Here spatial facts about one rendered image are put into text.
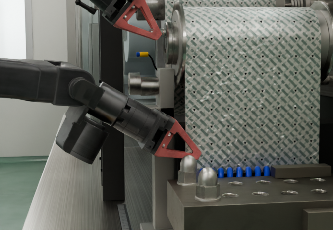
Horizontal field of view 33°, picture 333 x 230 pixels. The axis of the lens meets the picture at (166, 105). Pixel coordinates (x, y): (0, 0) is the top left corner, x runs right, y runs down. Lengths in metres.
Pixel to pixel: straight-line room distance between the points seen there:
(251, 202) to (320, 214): 0.09
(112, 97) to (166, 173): 0.21
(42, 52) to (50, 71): 5.66
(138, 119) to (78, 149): 0.11
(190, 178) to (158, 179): 0.17
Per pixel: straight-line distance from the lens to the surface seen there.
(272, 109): 0.98
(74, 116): 0.90
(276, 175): 0.93
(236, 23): 0.96
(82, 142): 0.90
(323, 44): 1.01
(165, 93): 1.01
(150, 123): 0.91
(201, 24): 0.95
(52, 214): 1.21
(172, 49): 0.96
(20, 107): 6.56
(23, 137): 6.60
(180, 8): 0.96
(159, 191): 1.04
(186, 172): 0.87
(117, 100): 0.90
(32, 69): 0.84
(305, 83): 0.99
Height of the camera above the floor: 1.24
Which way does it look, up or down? 5 degrees down
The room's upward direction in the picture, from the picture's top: straight up
